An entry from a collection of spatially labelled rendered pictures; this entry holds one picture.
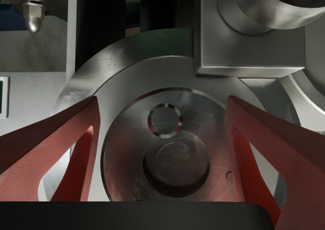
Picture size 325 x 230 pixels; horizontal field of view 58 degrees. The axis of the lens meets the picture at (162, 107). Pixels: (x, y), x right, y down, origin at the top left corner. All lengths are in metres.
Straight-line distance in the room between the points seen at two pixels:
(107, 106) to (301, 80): 0.11
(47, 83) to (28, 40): 2.79
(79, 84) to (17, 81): 0.39
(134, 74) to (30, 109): 0.39
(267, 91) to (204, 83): 0.04
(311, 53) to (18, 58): 3.08
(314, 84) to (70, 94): 0.14
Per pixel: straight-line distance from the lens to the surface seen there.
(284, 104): 0.18
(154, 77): 0.16
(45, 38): 3.49
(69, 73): 0.18
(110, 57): 0.17
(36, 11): 0.55
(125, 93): 0.16
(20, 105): 0.55
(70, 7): 0.19
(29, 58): 3.29
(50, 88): 0.53
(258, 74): 0.16
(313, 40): 0.20
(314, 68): 0.20
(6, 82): 0.56
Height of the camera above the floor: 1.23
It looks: 4 degrees down
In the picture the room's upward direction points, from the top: 180 degrees counter-clockwise
